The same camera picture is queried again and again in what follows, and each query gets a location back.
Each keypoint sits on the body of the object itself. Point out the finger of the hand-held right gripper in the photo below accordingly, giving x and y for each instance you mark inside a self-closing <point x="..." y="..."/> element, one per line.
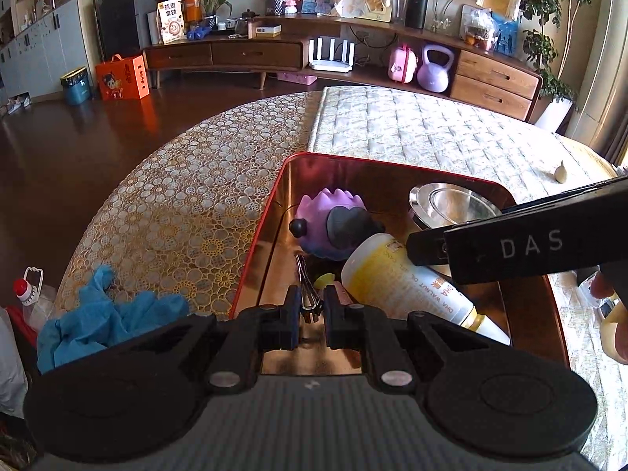
<point x="579" y="196"/>
<point x="427" y="248"/>

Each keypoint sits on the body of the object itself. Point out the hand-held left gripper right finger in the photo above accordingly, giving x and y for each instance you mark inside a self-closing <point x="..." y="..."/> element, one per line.
<point x="329" y="324"/>

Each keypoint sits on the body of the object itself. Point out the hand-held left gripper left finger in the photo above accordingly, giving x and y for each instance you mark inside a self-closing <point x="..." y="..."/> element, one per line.
<point x="294" y="321"/>

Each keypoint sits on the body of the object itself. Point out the beige garlic bulb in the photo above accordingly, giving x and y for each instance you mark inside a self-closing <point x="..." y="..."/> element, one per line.
<point x="561" y="172"/>

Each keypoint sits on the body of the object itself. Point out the pink toy bottle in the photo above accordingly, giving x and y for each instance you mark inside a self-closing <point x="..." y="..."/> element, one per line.
<point x="343" y="294"/>

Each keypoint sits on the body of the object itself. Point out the green plastic piece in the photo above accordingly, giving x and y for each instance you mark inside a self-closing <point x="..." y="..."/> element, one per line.
<point x="324" y="280"/>

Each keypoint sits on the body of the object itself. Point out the white bottle with yellow label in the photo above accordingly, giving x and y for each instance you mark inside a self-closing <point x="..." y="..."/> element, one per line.
<point x="392" y="279"/>

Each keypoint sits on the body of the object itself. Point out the round metal dish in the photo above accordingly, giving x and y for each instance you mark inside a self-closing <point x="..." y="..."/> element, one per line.
<point x="456" y="203"/>

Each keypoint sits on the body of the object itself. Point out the red tin box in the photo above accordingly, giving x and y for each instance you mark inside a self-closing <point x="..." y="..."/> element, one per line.
<point x="274" y="255"/>

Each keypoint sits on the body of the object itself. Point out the purple ridged toy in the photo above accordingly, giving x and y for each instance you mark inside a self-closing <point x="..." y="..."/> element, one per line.
<point x="319" y="216"/>

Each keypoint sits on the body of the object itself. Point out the person's right hand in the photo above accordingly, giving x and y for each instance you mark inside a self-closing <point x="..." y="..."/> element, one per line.
<point x="615" y="333"/>

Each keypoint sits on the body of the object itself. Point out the yellow table runner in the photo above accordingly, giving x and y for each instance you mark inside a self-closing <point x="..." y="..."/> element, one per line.
<point x="598" y="157"/>

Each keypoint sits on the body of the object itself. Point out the white standing air conditioner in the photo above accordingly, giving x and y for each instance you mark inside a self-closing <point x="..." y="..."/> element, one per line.
<point x="606" y="83"/>

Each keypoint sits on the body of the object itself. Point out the white quilted mat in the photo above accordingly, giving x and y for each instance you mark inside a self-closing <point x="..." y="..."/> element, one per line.
<point x="441" y="127"/>

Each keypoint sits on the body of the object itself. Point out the tall potted tree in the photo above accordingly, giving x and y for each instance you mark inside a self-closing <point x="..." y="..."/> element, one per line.
<point x="539" y="44"/>

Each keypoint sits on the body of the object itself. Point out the purple kettlebell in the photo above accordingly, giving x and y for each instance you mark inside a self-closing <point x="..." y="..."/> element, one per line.
<point x="434" y="73"/>

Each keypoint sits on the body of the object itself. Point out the beige lace tablecloth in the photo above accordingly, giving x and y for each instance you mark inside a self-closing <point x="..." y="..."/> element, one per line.
<point x="186" y="181"/>

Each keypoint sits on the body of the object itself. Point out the blue picture card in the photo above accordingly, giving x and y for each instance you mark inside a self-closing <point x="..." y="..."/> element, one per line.
<point x="506" y="34"/>

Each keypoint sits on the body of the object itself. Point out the pink toy case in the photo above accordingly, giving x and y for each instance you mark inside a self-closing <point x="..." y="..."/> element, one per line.
<point x="402" y="66"/>

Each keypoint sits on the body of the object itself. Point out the blue rubber gloves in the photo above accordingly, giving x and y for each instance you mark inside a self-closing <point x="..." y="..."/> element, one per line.
<point x="108" y="319"/>

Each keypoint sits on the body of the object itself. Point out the clear plastic bag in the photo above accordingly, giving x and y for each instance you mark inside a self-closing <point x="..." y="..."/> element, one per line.
<point x="478" y="27"/>

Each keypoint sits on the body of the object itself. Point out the white router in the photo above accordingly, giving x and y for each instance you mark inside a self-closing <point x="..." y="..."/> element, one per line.
<point x="333" y="64"/>

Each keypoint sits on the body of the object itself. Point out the black speaker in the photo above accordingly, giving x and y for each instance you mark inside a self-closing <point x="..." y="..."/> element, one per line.
<point x="416" y="12"/>

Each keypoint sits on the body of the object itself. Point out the wooden TV cabinet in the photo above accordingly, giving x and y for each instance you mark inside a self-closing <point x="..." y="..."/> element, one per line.
<point x="255" y="54"/>

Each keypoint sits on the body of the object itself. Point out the clear oil bottle red cap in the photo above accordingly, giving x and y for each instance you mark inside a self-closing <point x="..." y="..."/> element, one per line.
<point x="32" y="304"/>

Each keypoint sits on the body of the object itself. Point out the small white box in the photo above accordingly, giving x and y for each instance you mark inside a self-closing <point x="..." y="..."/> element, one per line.
<point x="265" y="31"/>

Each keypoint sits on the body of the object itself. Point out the blue toy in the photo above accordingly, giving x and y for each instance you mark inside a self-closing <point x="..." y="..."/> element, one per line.
<point x="198" y="34"/>

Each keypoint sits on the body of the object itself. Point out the teal bin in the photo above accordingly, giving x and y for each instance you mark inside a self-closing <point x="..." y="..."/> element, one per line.
<point x="76" y="88"/>

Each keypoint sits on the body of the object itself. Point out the small potted plant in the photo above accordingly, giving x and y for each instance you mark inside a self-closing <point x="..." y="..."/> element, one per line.
<point x="213" y="7"/>

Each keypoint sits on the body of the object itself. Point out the white cereal box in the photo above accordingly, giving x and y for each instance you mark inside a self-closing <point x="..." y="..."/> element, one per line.
<point x="171" y="22"/>

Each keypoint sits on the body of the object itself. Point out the black mini fridge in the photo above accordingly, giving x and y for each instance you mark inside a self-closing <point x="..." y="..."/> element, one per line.
<point x="122" y="19"/>

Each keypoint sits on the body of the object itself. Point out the pair of shoes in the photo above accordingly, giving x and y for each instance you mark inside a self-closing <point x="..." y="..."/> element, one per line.
<point x="18" y="103"/>

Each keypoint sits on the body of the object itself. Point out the grey wall cabinets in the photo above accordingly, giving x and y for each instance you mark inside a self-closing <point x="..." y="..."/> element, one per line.
<point x="49" y="54"/>

